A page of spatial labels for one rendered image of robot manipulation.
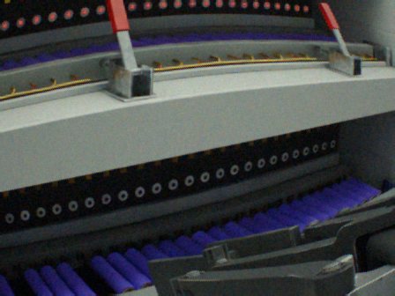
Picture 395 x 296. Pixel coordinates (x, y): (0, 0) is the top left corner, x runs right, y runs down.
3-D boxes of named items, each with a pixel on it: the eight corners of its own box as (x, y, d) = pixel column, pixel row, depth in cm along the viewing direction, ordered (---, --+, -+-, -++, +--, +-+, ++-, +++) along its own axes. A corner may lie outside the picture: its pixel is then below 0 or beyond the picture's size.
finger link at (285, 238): (288, 228, 25) (299, 224, 25) (204, 244, 30) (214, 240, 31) (300, 284, 24) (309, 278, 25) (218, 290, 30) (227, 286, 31)
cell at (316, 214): (298, 210, 68) (331, 228, 63) (287, 214, 67) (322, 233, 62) (300, 197, 67) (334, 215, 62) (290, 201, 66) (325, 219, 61)
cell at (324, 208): (309, 206, 69) (341, 223, 64) (299, 210, 68) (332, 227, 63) (310, 193, 68) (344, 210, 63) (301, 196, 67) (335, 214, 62)
